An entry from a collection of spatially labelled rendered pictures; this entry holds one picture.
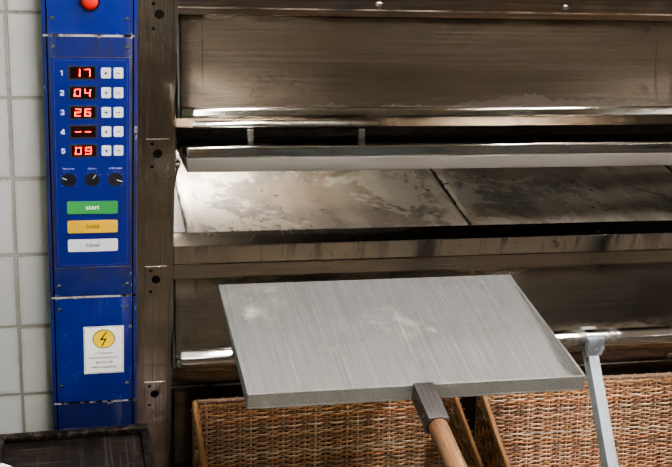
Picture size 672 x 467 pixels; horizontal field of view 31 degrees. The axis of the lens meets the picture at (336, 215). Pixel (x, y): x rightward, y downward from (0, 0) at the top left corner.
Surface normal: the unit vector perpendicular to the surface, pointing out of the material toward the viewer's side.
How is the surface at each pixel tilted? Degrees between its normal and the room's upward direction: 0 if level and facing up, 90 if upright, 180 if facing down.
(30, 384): 90
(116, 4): 90
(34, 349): 90
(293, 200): 0
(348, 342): 3
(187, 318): 70
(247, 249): 90
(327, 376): 3
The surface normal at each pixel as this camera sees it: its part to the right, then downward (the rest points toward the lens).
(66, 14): 0.21, 0.43
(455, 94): 0.22, 0.10
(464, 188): 0.07, -0.90
